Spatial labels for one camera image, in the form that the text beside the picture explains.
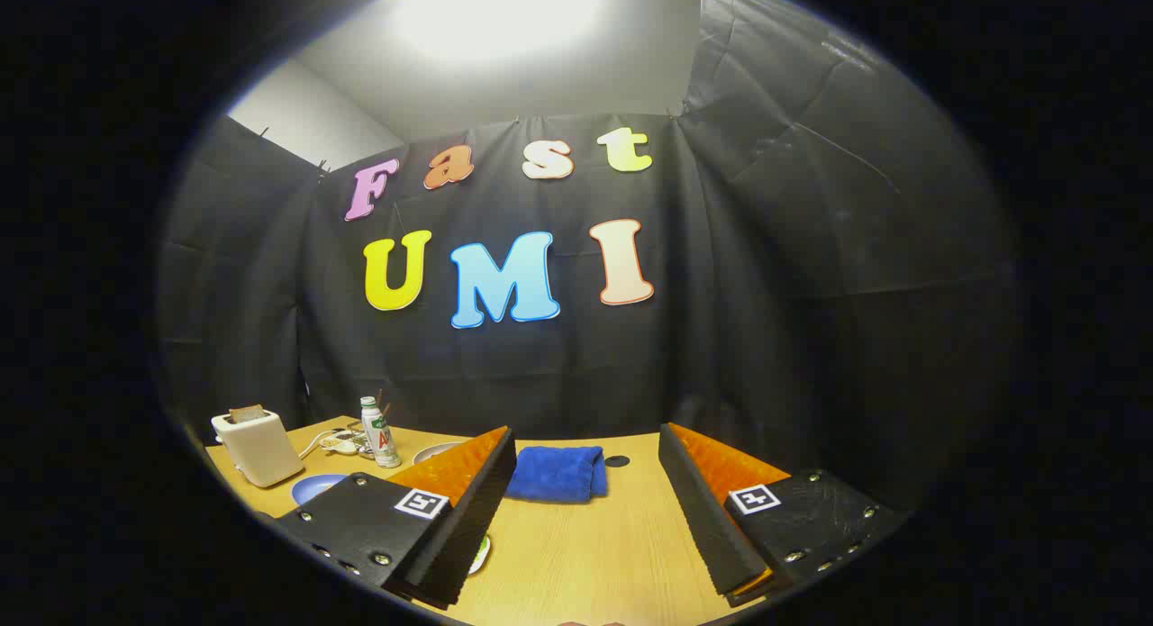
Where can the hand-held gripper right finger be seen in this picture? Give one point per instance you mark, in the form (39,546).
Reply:
(703,518)

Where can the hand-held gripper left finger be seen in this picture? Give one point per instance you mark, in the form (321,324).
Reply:
(473,527)

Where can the white bread slice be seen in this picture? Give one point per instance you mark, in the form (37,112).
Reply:
(248,414)

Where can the white oval dish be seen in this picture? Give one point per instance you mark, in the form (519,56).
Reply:
(432,452)

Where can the blue folded towel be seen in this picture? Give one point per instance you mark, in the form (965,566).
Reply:
(554,473)

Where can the white drink bottle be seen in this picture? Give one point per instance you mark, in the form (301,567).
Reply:
(378,428)

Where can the white divided seasoning dish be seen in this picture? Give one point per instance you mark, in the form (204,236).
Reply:
(340,444)

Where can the blue round plate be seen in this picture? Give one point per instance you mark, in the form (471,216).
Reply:
(315,489)

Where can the black backdrop cloth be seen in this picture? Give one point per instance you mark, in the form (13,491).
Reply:
(721,338)

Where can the white toaster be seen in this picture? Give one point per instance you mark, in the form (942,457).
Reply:
(261,450)

